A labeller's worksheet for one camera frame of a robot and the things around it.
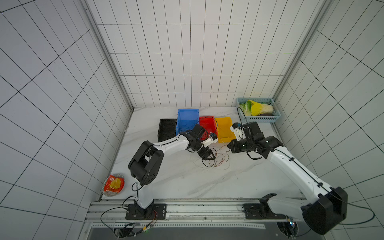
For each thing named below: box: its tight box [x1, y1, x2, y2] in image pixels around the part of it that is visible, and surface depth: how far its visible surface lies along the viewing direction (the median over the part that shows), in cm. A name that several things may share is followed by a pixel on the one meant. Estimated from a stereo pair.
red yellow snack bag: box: [102, 173, 125, 197], surface depth 80 cm
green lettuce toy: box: [239, 100, 253, 116], surface depth 112 cm
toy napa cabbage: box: [248, 100, 274, 116], surface depth 112 cm
